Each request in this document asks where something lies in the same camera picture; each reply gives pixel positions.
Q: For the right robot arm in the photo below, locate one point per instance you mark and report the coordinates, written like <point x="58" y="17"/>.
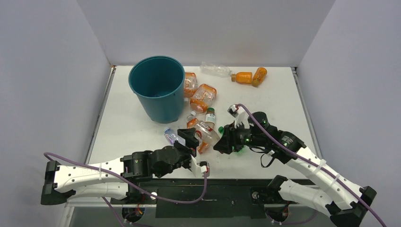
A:
<point x="342" y="201"/>

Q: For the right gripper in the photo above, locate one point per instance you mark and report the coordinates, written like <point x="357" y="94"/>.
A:
<point x="229" y="139"/>

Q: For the clear crushed bottle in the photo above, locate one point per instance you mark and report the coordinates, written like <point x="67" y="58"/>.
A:
<point x="215" y="70"/>

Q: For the teal plastic bin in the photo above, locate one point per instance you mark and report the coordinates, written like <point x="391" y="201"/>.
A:
<point x="158" y="82"/>

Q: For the orange label tea bottle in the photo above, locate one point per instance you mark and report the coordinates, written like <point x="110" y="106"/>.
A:
<point x="207" y="135"/>

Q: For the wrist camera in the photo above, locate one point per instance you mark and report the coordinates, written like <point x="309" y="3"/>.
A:
<point x="239" y="113"/>
<point x="199" y="169"/>

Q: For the small clear water bottle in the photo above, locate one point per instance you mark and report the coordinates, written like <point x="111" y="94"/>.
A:
<point x="171" y="136"/>

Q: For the starbucks bottle green cap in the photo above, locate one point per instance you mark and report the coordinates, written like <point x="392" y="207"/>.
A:
<point x="210" y="117"/>

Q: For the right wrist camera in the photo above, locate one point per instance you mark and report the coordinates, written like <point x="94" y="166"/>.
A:
<point x="239" y="113"/>

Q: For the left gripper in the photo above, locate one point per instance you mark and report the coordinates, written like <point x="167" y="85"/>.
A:
<point x="191" y="143"/>

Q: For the green plastic bottle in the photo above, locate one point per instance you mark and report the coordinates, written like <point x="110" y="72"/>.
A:
<point x="231" y="140"/>

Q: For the large orange tea bottle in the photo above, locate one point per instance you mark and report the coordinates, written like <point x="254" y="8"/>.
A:
<point x="203" y="98"/>

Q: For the orange juice bottle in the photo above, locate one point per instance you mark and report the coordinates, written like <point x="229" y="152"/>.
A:
<point x="259" y="76"/>
<point x="242" y="77"/>

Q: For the aluminium frame rail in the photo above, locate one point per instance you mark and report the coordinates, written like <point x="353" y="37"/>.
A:
<point x="308" y="118"/>

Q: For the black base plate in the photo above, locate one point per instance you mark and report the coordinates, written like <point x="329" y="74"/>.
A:
<point x="193" y="198"/>

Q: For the orange juice bottle left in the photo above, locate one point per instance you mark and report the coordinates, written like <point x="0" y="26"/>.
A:
<point x="242" y="77"/>

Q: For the orange tea bottle behind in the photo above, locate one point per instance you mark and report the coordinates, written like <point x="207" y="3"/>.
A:
<point x="190" y="85"/>

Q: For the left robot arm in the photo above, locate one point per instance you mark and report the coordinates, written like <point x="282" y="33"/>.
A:
<point x="119" y="178"/>

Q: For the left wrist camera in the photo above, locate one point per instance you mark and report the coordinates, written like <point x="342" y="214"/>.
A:
<point x="199" y="169"/>

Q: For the orange juice bottle right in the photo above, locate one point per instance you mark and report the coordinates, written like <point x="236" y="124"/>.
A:
<point x="259" y="76"/>

